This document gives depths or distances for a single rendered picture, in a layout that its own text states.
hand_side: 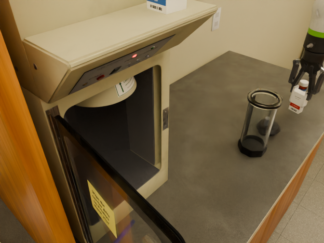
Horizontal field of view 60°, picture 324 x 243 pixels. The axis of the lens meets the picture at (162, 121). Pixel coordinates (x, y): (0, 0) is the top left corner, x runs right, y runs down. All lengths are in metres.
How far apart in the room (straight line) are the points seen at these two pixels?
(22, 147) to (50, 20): 0.19
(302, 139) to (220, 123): 0.32
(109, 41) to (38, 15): 0.11
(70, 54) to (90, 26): 0.10
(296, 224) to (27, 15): 1.98
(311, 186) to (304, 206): 0.21
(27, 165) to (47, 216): 0.11
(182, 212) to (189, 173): 0.15
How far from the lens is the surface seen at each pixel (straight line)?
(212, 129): 1.15
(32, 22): 0.45
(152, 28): 0.44
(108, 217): 0.47
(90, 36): 0.42
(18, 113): 0.37
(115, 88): 0.61
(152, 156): 0.86
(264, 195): 0.96
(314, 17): 1.12
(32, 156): 0.41
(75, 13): 0.48
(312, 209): 2.27
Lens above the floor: 1.65
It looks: 38 degrees down
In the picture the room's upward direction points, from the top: straight up
